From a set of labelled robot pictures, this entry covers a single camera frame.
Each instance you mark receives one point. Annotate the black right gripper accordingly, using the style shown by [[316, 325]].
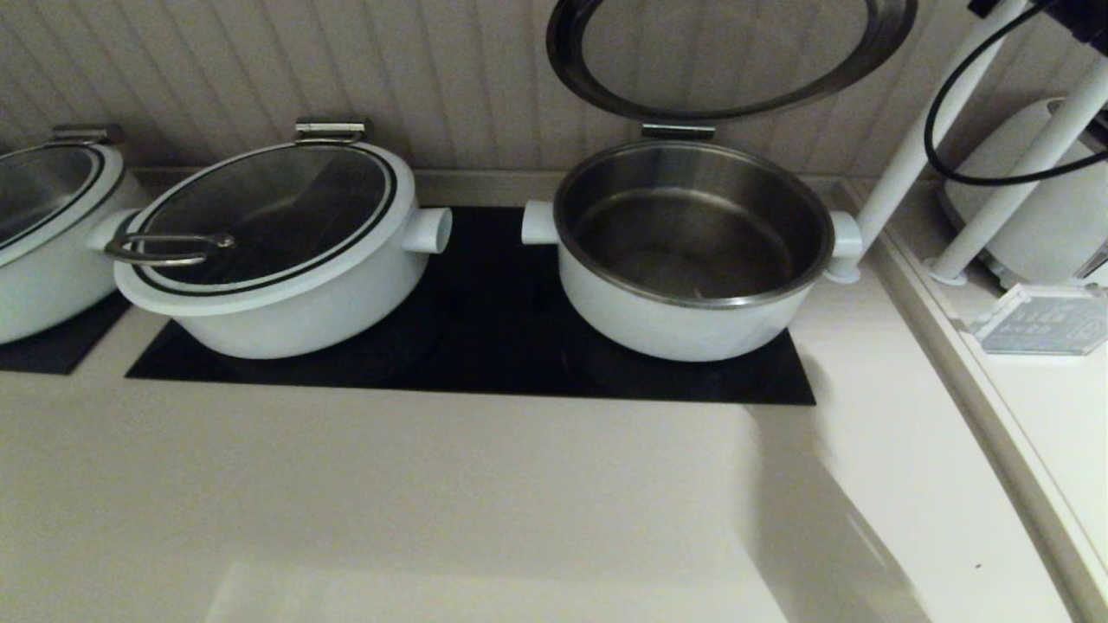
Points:
[[987, 7]]

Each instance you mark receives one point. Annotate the glass lid white rim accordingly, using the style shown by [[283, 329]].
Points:
[[277, 199], [35, 186], [564, 52]]

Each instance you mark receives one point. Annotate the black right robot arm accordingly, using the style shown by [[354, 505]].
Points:
[[1086, 22]]

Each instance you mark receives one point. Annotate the white round pot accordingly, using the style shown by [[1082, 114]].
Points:
[[43, 294], [675, 333], [303, 324]]

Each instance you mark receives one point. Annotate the white round pole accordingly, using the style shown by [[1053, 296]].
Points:
[[900, 182]]

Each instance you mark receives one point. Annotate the white toaster appliance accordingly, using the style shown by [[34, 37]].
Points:
[[1013, 208]]

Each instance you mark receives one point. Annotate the white countertop appliance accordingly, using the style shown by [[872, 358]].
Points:
[[1065, 225]]

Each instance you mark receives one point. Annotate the clear acrylic sign holder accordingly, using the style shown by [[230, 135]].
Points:
[[1039, 320]]

